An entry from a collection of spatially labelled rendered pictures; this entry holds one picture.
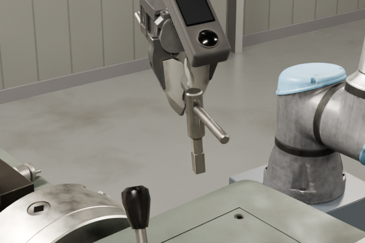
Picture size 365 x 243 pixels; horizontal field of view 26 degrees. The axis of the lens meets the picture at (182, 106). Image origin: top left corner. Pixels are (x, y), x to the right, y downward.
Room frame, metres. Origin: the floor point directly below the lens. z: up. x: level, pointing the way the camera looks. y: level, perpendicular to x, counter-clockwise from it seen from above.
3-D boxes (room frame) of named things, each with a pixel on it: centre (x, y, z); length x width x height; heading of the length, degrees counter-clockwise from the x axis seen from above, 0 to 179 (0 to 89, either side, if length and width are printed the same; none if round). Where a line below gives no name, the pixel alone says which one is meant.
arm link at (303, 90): (1.28, -0.23, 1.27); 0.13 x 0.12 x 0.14; 40
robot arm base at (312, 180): (1.29, -0.23, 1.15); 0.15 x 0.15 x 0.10
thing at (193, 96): (0.91, -0.02, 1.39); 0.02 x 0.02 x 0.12
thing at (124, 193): (0.74, 0.05, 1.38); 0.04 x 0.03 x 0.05; 40
